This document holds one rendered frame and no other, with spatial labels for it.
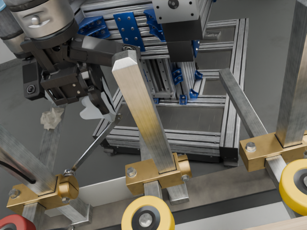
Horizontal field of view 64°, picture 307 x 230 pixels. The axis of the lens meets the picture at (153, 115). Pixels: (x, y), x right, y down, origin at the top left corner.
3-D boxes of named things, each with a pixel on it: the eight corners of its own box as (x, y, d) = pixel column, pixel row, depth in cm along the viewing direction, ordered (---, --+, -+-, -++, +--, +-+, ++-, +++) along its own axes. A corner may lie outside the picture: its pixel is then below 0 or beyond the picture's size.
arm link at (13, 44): (25, 34, 59) (-6, 44, 60) (36, 50, 62) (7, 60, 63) (32, 21, 64) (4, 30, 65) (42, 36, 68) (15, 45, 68)
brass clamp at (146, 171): (131, 174, 58) (124, 162, 54) (187, 159, 56) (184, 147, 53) (133, 198, 53) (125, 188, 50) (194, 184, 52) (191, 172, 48)
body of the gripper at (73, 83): (65, 83, 48) (27, 26, 40) (106, 71, 47) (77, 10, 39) (58, 110, 43) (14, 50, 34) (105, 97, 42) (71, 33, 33)
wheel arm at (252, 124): (218, 80, 74) (217, 69, 71) (230, 77, 74) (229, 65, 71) (294, 229, 43) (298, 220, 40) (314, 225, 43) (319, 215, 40)
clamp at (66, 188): (26, 195, 58) (12, 185, 54) (80, 181, 56) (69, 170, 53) (20, 219, 54) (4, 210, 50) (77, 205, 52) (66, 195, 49)
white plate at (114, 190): (50, 215, 66) (28, 199, 59) (143, 193, 64) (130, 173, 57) (50, 217, 66) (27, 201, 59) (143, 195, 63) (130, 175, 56)
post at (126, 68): (175, 201, 67) (109, 51, 34) (188, 198, 67) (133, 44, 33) (178, 213, 65) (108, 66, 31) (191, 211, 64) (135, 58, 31)
